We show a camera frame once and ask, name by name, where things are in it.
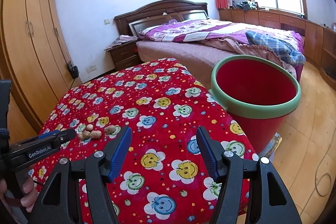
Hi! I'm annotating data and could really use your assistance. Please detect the dark wooden nightstand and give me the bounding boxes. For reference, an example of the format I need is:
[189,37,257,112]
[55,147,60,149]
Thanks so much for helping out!
[107,42,142,71]

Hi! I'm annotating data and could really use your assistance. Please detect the folded cloth on nightstand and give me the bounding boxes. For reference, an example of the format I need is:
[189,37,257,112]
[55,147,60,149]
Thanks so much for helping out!
[105,35,138,51]

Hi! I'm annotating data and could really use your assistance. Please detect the wooden wardrobe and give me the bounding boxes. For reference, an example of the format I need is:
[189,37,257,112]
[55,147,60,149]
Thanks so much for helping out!
[1,0,81,143]

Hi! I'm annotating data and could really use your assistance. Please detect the grey cable on floor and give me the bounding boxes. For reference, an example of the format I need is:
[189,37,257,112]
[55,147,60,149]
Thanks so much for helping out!
[314,144,336,198]

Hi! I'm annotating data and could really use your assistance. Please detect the red smiley flower blanket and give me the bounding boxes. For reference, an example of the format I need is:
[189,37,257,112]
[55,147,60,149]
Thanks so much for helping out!
[29,58,259,223]

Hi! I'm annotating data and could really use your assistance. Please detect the red bin with green rim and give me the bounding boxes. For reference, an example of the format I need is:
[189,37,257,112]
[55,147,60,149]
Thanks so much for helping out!
[210,55,301,153]

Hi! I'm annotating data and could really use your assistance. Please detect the dark wooden bed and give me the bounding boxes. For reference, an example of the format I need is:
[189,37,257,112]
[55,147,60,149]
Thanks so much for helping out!
[114,0,306,87]

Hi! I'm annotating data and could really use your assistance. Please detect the wall power socket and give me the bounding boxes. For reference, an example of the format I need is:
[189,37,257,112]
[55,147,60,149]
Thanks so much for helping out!
[86,65,97,73]

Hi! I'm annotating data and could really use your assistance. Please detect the blue plaid cloth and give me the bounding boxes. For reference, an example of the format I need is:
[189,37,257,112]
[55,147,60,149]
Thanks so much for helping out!
[245,31,306,67]

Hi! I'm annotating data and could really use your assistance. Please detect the black bag hanging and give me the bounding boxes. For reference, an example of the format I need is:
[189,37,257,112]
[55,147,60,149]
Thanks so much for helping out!
[67,61,79,80]

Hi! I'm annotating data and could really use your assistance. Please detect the person's left hand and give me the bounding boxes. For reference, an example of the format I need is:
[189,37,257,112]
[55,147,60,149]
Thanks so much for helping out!
[0,176,39,222]

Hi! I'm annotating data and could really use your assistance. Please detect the purple floral quilt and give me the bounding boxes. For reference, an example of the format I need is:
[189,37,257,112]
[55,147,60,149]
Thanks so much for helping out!
[138,19,303,79]

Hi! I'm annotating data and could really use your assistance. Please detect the clothes pile on cabinet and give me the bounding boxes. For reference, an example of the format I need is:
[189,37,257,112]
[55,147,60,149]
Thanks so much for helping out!
[236,1,258,11]

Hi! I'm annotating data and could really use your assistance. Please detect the low wooden cabinet row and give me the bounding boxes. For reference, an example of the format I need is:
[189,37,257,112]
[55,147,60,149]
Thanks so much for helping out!
[218,8,336,90]

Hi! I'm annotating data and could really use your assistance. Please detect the peanut shells pile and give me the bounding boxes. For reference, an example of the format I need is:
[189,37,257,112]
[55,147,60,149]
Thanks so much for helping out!
[78,124,116,141]

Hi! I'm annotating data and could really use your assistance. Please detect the magazines under bin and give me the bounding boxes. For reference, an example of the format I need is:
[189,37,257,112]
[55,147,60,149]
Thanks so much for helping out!
[258,133,282,161]

